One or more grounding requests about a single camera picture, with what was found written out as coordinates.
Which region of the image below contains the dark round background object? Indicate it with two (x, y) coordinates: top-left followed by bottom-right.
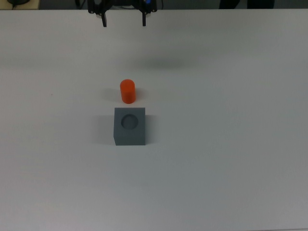
(6, 0), (31, 6)

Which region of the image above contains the dark wide background object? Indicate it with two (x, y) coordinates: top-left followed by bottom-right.
(218, 0), (264, 10)

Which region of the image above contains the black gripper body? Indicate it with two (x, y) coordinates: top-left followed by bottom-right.
(108, 0), (145, 6)

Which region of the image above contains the orange cylinder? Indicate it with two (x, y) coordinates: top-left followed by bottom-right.
(119, 78), (137, 105)

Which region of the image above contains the grey block with round hole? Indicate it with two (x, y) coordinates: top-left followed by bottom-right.
(113, 107), (147, 147)

